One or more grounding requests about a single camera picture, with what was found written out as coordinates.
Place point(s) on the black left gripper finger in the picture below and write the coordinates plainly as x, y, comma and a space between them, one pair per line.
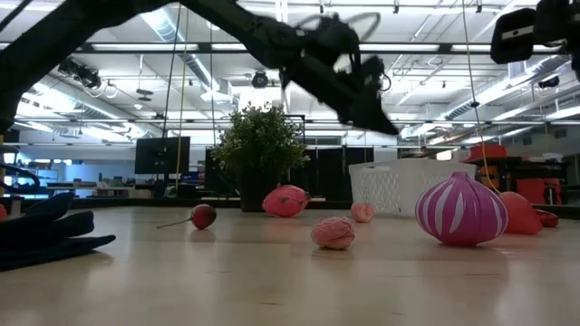
374, 72
374, 113

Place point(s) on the pink bumpy toy fruit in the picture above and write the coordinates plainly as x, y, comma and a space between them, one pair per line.
333, 233
362, 213

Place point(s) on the purple white striped onion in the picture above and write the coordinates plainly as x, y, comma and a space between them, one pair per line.
460, 213

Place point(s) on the red toy pepper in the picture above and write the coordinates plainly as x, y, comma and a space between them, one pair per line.
523, 215

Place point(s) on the red radish with stem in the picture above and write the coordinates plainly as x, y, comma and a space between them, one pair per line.
204, 216

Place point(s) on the small dark red chili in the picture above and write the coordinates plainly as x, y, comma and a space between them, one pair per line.
547, 219

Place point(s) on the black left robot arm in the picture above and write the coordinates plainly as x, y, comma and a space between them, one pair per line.
45, 45

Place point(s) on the black ceiling fixture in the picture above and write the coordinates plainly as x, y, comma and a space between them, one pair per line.
81, 74
548, 82

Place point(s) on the black divider panels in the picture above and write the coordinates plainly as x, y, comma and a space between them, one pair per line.
331, 172

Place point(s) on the white perforated plastic basket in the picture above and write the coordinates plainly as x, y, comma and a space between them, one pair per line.
389, 185

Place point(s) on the green potted plant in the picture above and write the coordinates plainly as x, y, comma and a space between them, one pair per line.
258, 145

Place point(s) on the red and black cart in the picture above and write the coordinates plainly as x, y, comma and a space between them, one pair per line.
539, 190

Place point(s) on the black monitor on stand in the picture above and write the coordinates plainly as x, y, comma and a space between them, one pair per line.
161, 156

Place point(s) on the dark blue folded cloth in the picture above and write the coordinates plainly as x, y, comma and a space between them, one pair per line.
41, 235

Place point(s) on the black round ceiling camera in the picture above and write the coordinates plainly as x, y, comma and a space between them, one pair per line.
259, 80

